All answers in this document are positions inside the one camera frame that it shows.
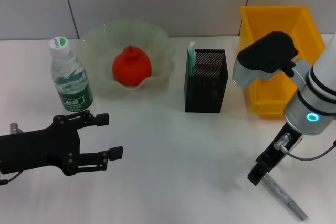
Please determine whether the grey marker pen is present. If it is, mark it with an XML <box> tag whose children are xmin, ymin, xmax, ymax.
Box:
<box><xmin>261</xmin><ymin>173</ymin><xmax>308</xmax><ymax>221</ymax></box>

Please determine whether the green utility knife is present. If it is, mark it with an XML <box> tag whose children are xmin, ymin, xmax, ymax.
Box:
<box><xmin>187</xmin><ymin>41</ymin><xmax>197</xmax><ymax>77</ymax></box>

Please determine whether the clear green-label water bottle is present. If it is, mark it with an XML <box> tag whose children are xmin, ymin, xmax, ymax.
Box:
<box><xmin>48</xmin><ymin>36</ymin><xmax>96</xmax><ymax>116</ymax></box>

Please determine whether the arm cable connector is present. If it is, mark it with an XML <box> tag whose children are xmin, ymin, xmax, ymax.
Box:
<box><xmin>9</xmin><ymin>122</ymin><xmax>24</xmax><ymax>133</ymax></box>
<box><xmin>272</xmin><ymin>133</ymin><xmax>292</xmax><ymax>152</ymax></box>

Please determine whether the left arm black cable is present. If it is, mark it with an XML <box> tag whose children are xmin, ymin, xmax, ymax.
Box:
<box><xmin>0</xmin><ymin>172</ymin><xmax>20</xmax><ymax>186</ymax></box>

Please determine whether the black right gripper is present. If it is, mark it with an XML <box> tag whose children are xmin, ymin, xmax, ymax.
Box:
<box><xmin>247</xmin><ymin>123</ymin><xmax>304</xmax><ymax>187</ymax></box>

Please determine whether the left arm cable connector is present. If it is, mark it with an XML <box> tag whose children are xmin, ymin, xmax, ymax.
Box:
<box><xmin>9</xmin><ymin>122</ymin><xmax>24</xmax><ymax>133</ymax></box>

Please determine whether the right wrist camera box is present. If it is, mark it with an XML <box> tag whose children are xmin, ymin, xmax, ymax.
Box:
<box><xmin>232</xmin><ymin>31</ymin><xmax>300</xmax><ymax>87</ymax></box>

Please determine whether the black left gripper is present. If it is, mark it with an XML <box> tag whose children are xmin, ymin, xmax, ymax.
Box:
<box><xmin>0</xmin><ymin>110</ymin><xmax>124</xmax><ymax>177</ymax></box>

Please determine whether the yellow plastic bin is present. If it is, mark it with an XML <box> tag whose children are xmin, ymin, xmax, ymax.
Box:
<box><xmin>237</xmin><ymin>5</ymin><xmax>328</xmax><ymax>119</ymax></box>

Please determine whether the black mesh pen holder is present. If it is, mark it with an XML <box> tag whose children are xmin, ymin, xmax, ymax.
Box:
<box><xmin>184</xmin><ymin>48</ymin><xmax>229</xmax><ymax>113</ymax></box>

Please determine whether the translucent green fruit plate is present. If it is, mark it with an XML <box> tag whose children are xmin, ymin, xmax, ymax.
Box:
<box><xmin>76</xmin><ymin>19</ymin><xmax>176</xmax><ymax>99</ymax></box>

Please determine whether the right arm cable connector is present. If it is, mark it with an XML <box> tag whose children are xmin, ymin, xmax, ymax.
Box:
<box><xmin>272</xmin><ymin>133</ymin><xmax>292</xmax><ymax>152</ymax></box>

